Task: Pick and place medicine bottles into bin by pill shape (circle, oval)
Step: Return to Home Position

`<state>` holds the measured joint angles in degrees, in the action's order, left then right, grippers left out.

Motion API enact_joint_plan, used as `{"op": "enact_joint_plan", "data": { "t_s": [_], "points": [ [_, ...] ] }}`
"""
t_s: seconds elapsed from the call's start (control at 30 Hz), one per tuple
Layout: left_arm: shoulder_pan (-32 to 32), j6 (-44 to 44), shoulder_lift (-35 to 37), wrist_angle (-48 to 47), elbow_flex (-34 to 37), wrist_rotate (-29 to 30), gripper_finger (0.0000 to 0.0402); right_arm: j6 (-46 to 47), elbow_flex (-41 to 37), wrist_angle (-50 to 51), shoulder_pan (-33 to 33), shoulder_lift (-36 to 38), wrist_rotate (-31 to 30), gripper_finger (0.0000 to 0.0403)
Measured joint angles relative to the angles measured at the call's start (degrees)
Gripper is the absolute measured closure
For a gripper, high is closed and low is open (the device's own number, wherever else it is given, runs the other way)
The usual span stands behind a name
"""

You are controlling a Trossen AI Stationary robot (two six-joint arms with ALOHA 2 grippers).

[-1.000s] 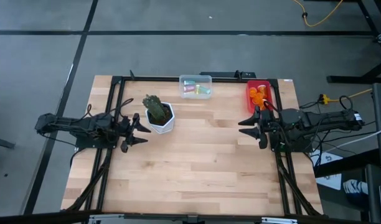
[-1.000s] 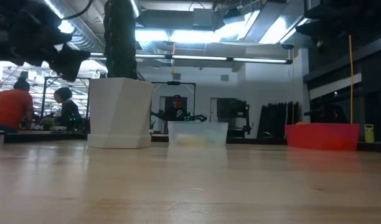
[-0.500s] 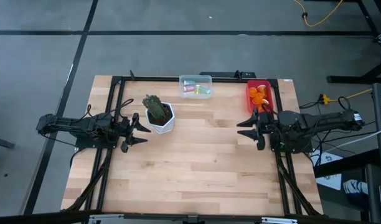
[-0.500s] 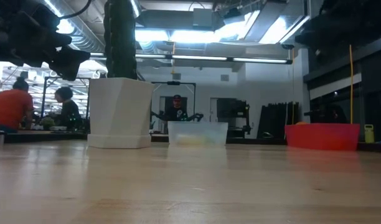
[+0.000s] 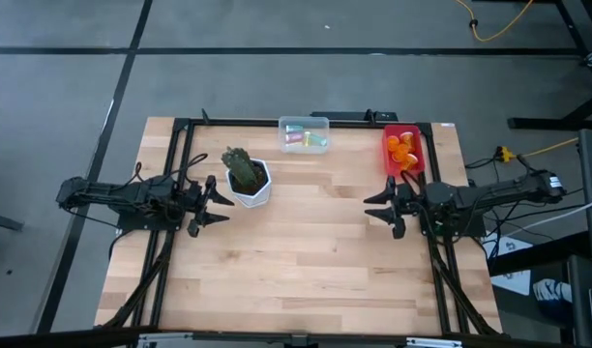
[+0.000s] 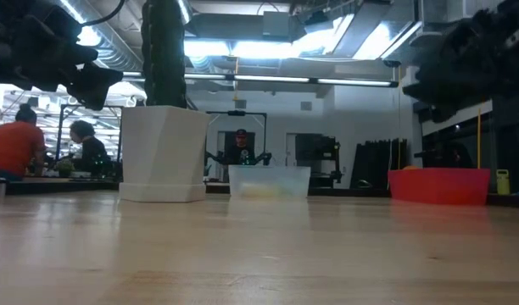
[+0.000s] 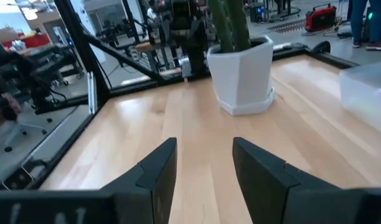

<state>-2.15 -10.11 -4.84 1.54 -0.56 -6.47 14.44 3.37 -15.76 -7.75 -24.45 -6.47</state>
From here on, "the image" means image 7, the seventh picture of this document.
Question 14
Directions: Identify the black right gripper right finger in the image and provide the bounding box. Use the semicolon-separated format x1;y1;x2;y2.
232;136;360;224

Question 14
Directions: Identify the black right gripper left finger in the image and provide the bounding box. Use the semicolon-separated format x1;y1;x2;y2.
100;137;178;224

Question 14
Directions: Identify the clear plastic bin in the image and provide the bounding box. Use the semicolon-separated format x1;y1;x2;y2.
339;60;381;138

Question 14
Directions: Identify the white hexagonal plant pot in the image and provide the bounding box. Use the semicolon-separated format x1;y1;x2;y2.
206;34;276;117

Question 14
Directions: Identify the black smartphone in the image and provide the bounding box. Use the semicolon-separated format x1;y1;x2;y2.
2;166;34;191

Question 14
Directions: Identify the white base office chair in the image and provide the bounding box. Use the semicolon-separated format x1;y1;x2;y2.
0;118;53;154

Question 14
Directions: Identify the black rolling cart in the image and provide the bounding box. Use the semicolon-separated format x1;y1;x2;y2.
28;43;86;88

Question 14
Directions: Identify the green cactus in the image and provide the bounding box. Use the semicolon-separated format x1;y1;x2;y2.
207;0;253;54

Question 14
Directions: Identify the person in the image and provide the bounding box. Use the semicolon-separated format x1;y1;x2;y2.
146;0;161;20
349;0;381;52
0;79;24;135

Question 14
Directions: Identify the red black tool case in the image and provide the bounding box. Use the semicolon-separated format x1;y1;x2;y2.
304;3;338;33

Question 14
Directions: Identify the white bracket strip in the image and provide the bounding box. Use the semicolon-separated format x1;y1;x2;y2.
87;71;98;116

